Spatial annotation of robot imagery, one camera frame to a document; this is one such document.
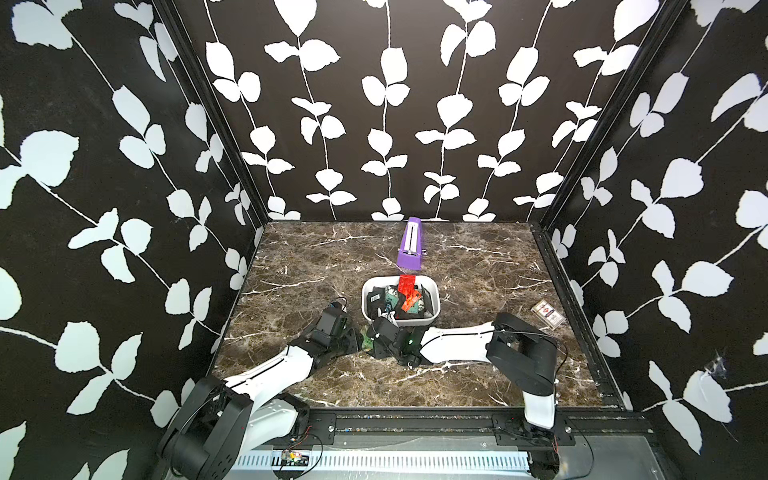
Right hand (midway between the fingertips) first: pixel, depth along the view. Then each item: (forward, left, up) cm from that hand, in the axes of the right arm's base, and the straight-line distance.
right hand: (374, 339), depth 89 cm
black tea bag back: (+11, 0, +3) cm, 12 cm away
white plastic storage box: (+16, -19, +5) cm, 26 cm away
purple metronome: (+30, -11, +5) cm, 32 cm away
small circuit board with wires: (-30, +18, -1) cm, 35 cm away
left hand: (+1, +4, +1) cm, 4 cm away
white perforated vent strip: (-30, -3, -1) cm, 30 cm away
